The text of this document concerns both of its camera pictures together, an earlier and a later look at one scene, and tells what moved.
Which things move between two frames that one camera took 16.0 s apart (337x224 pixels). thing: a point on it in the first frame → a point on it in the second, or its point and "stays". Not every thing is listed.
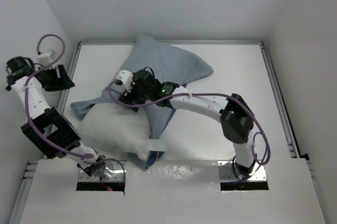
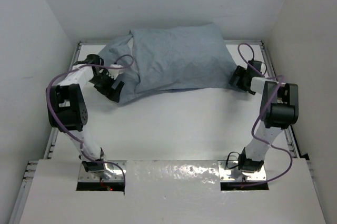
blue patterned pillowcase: [171, 67] → [188, 57]
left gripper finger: [63, 80] → [114, 93]
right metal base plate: [226, 172] stays
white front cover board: [175, 192] stays
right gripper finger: [128, 97] → [238, 77]
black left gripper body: [49, 76] → [103, 83]
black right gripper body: [142, 96] → [252, 93]
